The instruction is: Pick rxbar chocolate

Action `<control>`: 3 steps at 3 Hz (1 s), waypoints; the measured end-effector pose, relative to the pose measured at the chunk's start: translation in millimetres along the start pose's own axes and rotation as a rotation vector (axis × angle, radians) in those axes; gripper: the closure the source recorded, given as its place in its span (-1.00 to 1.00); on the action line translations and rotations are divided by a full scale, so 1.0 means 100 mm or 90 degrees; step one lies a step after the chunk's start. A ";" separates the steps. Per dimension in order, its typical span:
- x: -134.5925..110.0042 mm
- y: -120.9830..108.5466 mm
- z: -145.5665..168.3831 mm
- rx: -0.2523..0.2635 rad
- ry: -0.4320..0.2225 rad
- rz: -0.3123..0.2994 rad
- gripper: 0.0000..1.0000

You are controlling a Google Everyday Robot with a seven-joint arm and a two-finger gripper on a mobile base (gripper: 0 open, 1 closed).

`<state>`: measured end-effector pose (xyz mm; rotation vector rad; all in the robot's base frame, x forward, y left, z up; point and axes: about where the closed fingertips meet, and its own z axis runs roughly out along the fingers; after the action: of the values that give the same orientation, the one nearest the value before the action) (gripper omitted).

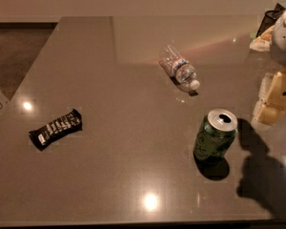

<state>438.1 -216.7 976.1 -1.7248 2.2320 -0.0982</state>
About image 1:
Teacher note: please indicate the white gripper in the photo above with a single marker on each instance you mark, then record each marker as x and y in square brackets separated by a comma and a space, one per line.
[284, 37]

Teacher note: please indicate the black rxbar chocolate bar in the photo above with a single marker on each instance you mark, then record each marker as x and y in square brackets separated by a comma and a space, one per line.
[64, 125]

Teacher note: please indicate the black mesh pen cup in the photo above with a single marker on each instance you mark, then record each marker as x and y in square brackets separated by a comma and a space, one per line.
[270, 17]

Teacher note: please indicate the green soda can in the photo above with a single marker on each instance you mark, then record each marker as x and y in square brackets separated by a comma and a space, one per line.
[216, 134]

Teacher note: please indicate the clear plastic water bottle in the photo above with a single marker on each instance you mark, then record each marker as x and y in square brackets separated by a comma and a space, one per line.
[179, 69]

